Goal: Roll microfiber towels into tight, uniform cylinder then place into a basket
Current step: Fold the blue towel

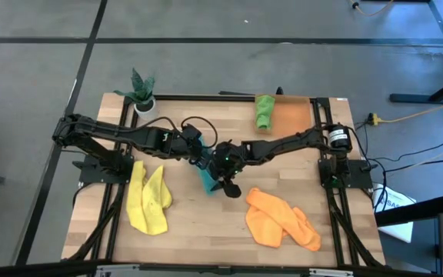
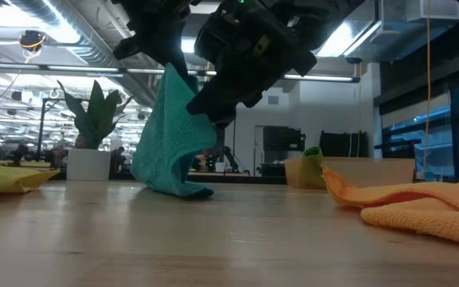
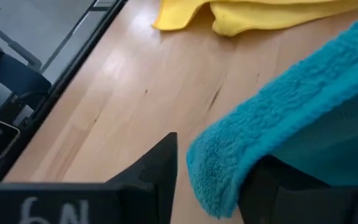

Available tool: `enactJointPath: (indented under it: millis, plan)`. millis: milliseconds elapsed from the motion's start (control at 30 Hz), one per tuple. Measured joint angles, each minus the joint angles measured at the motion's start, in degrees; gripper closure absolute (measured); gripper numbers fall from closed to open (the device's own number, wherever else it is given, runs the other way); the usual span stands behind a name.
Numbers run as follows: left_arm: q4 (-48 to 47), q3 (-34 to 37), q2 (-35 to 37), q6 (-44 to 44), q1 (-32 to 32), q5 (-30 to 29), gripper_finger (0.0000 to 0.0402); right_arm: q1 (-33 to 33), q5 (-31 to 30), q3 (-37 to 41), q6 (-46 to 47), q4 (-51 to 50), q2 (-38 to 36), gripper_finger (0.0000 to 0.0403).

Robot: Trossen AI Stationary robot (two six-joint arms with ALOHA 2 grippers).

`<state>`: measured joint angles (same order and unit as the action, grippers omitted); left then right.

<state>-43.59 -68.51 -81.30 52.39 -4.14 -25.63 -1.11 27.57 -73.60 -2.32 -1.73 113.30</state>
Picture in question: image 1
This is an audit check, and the silver metal bracket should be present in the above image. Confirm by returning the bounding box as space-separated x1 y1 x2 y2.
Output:
308 268 355 277
94 263 142 277

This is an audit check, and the white printed paper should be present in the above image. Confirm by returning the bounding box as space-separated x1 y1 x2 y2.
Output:
371 182 417 244

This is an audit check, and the yellow extension cable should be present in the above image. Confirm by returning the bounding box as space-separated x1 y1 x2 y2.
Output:
367 95 443 126

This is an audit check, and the yellow cable with black plug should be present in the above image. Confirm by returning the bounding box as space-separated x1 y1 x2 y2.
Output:
350 0 395 18

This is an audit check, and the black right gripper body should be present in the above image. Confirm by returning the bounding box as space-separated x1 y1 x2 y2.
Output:
209 140 248 182

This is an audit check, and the translucent orange plastic basket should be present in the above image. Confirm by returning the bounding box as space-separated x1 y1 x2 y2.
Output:
255 94 315 136

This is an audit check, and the orange microfiber towel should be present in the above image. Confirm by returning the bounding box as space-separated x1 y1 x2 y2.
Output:
245 187 322 252

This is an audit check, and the white floor cable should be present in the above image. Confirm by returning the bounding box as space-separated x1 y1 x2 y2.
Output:
411 136 443 169

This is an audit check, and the teal microfiber towel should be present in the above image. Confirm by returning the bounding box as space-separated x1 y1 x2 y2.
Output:
193 134 223 197

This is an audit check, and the black diagonal brace bar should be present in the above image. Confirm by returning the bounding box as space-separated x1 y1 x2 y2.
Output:
375 194 443 228

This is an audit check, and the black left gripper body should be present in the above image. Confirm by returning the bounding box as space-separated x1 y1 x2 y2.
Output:
158 128 202 159

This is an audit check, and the potted green plant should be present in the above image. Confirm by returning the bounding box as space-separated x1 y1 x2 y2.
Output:
113 67 160 122

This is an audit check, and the yellow microfiber towel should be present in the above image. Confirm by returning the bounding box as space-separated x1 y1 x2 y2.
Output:
125 160 173 236

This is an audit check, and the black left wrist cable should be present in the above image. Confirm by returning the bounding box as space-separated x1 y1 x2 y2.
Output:
128 115 219 150

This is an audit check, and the black aluminium table frame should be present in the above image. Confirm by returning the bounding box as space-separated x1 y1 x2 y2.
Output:
62 93 386 270

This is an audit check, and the green microfiber towel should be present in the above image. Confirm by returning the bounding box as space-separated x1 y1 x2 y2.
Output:
254 95 277 131

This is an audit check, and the black floor cable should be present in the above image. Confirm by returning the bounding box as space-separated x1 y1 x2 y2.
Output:
373 138 443 162
373 157 443 212

